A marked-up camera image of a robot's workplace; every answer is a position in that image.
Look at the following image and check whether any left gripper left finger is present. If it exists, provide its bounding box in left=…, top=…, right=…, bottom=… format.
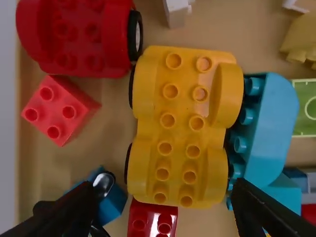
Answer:
left=0, top=172, right=117, bottom=237

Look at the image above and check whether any red toy car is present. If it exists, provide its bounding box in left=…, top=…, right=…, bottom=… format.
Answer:
left=15, top=0, right=144, bottom=79

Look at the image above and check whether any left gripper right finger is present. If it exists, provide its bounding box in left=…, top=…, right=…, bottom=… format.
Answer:
left=230, top=177, right=316, bottom=237

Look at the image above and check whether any teal toy brick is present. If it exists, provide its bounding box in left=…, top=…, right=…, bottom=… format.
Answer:
left=268, top=167, right=309, bottom=219

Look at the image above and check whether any yellow toy brick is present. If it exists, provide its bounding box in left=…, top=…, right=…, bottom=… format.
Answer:
left=278, top=12, right=316, bottom=71

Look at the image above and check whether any tan tray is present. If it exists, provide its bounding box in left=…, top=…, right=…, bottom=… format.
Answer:
left=14, top=0, right=316, bottom=237

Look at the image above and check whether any red toy brick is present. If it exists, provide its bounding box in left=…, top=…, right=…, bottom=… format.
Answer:
left=127, top=197, right=179, bottom=237
left=301, top=202, right=316, bottom=224

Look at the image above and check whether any green toy brick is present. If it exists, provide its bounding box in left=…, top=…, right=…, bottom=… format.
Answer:
left=290, top=78, right=316, bottom=137

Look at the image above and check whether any pink toy brick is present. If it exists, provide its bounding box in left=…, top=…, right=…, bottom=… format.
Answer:
left=21, top=75, right=102, bottom=148

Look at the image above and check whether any yellow toy car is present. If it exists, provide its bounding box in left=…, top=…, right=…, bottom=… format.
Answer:
left=123, top=45, right=245, bottom=209

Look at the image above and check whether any light blue toy brick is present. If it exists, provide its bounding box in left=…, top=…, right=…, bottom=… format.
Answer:
left=226, top=72, right=301, bottom=192

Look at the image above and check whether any white toy brick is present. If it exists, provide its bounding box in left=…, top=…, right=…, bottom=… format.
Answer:
left=161, top=0, right=193, bottom=28
left=281, top=0, right=311, bottom=11

